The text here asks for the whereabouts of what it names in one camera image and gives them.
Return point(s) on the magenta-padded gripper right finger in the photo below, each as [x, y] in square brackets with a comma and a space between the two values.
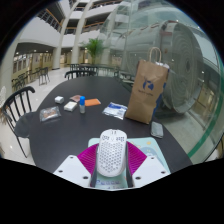
[148, 169]

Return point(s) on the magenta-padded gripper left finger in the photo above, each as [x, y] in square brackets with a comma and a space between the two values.
[74, 168]

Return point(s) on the white perforated computer mouse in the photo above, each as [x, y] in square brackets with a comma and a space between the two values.
[111, 153]

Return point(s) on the light blue printed mouse pad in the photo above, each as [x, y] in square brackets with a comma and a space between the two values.
[146, 146]

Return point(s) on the dark grey phone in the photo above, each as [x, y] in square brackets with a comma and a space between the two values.
[157, 130]

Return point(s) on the clear plastic snack bag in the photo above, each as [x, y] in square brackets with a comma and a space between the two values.
[50, 113]

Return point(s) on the white flat box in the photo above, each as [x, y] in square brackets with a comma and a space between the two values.
[70, 106]

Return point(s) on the small bottle with blue cap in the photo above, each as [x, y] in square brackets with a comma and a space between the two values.
[82, 106]

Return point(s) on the black spindle-back chair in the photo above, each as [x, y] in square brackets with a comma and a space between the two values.
[21, 128]

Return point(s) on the white and blue plastic packet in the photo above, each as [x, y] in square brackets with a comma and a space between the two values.
[115, 110]

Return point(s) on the flat orange card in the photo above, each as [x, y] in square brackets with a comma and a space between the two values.
[93, 102]

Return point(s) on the flat brown packet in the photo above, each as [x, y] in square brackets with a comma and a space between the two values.
[75, 98]

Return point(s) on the small white box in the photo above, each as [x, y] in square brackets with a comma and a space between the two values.
[59, 99]

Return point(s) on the black chairs behind table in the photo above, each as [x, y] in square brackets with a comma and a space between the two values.
[80, 72]

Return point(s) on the far group of black chairs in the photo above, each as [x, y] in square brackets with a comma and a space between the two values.
[43, 73]

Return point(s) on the green potted plant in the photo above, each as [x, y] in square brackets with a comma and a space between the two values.
[95, 46]

